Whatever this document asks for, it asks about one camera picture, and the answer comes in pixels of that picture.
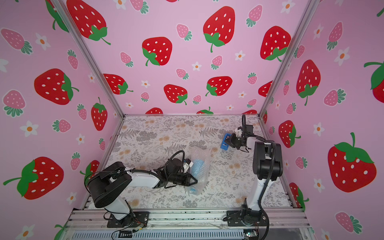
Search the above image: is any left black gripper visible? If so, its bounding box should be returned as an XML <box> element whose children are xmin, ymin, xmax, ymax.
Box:
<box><xmin>168</xmin><ymin>173</ymin><xmax>199</xmax><ymax>187</ymax></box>

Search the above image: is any blue tape dispenser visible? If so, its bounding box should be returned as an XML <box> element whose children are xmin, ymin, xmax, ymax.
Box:
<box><xmin>221</xmin><ymin>133</ymin><xmax>231</xmax><ymax>151</ymax></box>

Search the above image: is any blue plastic wine glass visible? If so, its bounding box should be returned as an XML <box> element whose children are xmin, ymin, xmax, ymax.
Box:
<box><xmin>188</xmin><ymin>160</ymin><xmax>205</xmax><ymax>194</ymax></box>

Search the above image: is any clear bubble wrap sheet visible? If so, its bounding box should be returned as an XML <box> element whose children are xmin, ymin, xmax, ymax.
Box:
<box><xmin>185</xmin><ymin>147</ymin><xmax>212</xmax><ymax>196</ymax></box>

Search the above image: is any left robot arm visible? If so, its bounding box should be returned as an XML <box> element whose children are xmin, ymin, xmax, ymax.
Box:
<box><xmin>85</xmin><ymin>159</ymin><xmax>198</xmax><ymax>221</ymax></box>

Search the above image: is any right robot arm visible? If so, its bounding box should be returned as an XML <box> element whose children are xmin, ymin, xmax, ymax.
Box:
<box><xmin>224</xmin><ymin>134</ymin><xmax>284</xmax><ymax>211</ymax></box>

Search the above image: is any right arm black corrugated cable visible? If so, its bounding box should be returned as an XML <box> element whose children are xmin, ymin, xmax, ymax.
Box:
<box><xmin>241</xmin><ymin>113</ymin><xmax>278</xmax><ymax>240</ymax></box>

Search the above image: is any white vented cable duct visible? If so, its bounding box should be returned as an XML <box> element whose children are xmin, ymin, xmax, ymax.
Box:
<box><xmin>72</xmin><ymin>229</ymin><xmax>245</xmax><ymax>240</ymax></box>

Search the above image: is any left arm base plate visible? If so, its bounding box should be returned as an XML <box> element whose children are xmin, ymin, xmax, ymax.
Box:
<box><xmin>107</xmin><ymin>211</ymin><xmax>150</xmax><ymax>228</ymax></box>

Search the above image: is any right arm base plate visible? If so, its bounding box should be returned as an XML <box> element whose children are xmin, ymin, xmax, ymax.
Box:
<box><xmin>223</xmin><ymin>210</ymin><xmax>268</xmax><ymax>227</ymax></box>

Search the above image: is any aluminium rail frame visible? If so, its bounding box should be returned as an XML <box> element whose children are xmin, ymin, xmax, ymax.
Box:
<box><xmin>64</xmin><ymin>208</ymin><xmax>311</xmax><ymax>231</ymax></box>

